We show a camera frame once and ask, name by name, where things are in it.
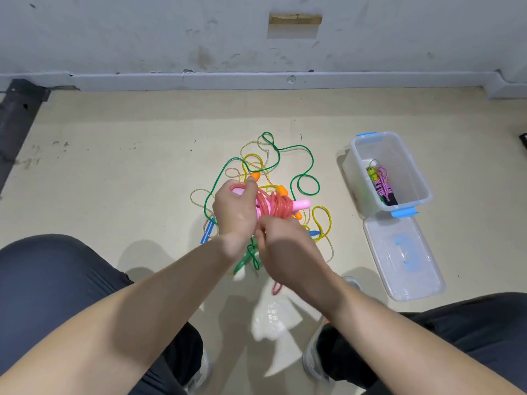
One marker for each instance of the person's left hand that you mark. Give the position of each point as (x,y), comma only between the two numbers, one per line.
(235,211)

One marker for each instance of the person's right hand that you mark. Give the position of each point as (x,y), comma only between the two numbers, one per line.
(288,252)

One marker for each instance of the clear storage box blue latches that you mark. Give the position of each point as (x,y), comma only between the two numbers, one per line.
(412,172)

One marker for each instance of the person's right forearm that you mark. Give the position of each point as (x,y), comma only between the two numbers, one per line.
(412,349)

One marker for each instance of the person's left forearm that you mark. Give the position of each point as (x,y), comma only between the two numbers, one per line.
(107,325)

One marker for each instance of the clear plastic box lid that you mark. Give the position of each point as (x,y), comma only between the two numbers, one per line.
(403,255)

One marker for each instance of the grey right shoe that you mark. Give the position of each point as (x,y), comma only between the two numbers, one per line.
(311,362)

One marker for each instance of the grey shoe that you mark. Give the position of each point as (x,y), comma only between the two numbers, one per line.
(199,372)
(311,362)

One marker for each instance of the grey left shoe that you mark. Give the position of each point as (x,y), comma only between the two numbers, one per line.
(199,372)

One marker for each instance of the black shorts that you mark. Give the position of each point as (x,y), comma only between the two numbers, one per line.
(41,275)

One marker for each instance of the small wooden wall block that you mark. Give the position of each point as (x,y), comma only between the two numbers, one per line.
(295,19)

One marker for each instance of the black metal rack frame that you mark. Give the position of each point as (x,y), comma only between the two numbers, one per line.
(16,127)

